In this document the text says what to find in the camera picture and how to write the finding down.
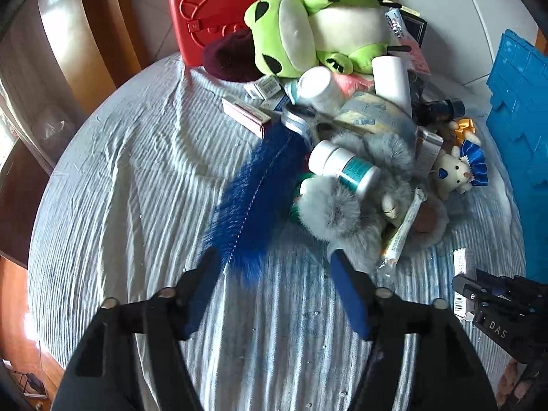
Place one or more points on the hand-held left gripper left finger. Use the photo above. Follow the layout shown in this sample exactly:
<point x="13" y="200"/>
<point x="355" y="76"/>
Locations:
<point x="201" y="295"/>

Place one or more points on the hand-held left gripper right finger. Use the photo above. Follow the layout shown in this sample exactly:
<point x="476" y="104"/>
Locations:
<point x="349" y="295"/>

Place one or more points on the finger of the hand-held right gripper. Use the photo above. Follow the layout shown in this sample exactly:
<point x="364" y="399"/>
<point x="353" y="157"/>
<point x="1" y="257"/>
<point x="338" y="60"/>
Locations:
<point x="492" y="278"/>
<point x="467" y="292"/>

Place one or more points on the white printed small box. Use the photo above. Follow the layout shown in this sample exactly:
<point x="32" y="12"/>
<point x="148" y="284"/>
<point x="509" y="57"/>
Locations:
<point x="462" y="261"/>

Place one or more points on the blue furry strip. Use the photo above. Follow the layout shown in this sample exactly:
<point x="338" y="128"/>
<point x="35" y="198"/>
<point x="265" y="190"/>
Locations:
<point x="252" y="188"/>

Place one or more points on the blue plastic container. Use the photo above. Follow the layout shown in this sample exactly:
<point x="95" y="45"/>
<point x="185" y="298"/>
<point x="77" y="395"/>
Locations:
<point x="522" y="137"/>

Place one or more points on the person's right hand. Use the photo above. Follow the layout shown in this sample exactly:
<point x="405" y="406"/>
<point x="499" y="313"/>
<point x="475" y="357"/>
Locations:
<point x="511" y="381"/>

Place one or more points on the grey fluffy plush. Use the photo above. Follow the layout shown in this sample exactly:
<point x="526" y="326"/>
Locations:
<point x="342" y="214"/>

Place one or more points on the cream tube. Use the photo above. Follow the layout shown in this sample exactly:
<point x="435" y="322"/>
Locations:
<point x="404" y="227"/>

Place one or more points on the white bear plush blue ribbon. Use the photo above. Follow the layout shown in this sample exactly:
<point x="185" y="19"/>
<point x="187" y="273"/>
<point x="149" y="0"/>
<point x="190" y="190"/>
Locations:
<point x="454" y="171"/>

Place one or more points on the white bottle teal label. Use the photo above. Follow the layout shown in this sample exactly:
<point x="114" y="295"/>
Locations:
<point x="342" y="167"/>

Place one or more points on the silver white slim box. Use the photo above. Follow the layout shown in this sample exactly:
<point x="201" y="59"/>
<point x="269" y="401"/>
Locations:
<point x="428" y="150"/>

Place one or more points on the blue yellow printed pouch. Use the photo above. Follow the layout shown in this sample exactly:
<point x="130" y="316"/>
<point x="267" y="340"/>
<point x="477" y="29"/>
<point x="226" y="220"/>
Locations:
<point x="376" y="115"/>

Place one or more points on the pink slim box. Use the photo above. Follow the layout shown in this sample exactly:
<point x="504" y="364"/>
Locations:
<point x="246" y="115"/>

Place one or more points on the white plastic bottle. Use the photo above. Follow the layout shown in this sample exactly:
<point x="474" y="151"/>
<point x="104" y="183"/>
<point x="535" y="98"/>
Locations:
<point x="319" y="87"/>

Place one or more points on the white paper roll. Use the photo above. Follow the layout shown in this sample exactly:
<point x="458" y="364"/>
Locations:
<point x="391" y="85"/>

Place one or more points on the small pink tissue pack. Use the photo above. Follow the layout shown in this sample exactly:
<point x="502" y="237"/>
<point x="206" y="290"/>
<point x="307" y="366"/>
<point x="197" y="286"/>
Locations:
<point x="355" y="81"/>

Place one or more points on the maroon beret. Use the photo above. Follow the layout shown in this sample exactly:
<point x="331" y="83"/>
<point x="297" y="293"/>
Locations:
<point x="231" y="60"/>

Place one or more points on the black box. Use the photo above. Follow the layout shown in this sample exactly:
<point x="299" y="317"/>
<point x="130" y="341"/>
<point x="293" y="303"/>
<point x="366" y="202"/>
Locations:
<point x="413" y="28"/>

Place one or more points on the green frog plush toy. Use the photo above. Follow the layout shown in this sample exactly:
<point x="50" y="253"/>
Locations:
<point x="299" y="30"/>

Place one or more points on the red plastic case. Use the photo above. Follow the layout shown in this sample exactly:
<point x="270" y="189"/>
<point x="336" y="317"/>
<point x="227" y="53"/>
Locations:
<point x="222" y="4"/>

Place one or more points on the wooden furniture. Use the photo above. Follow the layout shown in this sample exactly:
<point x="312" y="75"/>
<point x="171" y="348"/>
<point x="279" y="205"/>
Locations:
<point x="98" y="21"/>

